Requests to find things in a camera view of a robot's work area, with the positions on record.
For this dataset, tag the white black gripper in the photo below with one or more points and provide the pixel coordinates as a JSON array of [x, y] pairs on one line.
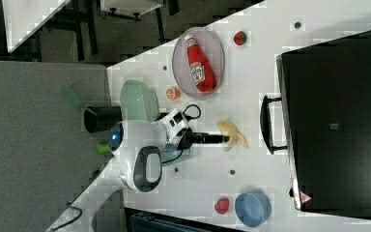
[[176, 125]]

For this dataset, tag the yellow peeled banana toy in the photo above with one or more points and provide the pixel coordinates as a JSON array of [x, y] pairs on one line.
[[228, 129]]

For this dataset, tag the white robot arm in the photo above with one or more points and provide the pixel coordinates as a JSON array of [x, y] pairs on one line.
[[137, 147]]

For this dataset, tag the orange slice toy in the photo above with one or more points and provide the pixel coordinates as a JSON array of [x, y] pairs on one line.
[[173, 93]]

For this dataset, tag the red ketchup bottle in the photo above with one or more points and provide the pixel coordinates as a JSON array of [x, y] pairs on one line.
[[199, 66]]

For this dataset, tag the red strawberry toy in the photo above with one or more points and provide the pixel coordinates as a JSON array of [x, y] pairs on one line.
[[221, 206]]

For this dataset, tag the green perforated colander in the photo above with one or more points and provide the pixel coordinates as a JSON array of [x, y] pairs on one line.
[[138, 101]]

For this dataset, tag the blue bowl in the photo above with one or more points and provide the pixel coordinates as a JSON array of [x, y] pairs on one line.
[[252, 208]]

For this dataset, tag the green pear toy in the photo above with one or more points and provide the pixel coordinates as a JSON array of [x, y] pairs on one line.
[[102, 148]]

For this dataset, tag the black round pot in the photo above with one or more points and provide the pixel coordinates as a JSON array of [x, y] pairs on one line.
[[101, 118]]

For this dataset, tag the small red tomato toy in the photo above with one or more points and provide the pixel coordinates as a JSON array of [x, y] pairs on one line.
[[240, 38]]

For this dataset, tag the black toaster oven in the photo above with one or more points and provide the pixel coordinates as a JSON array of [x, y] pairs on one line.
[[325, 94]]

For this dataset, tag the green slotted spatula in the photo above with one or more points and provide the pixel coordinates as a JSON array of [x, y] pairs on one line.
[[72, 99]]

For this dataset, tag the grey partition panel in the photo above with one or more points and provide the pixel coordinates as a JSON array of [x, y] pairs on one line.
[[46, 156]]

